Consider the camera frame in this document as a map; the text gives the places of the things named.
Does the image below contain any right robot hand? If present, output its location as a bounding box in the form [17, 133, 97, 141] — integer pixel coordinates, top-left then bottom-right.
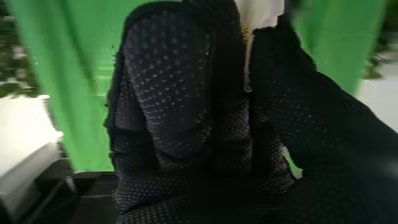
[101, 0, 398, 224]

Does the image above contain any white flower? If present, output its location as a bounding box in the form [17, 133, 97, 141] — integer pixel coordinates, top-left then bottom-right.
[232, 0, 287, 94]

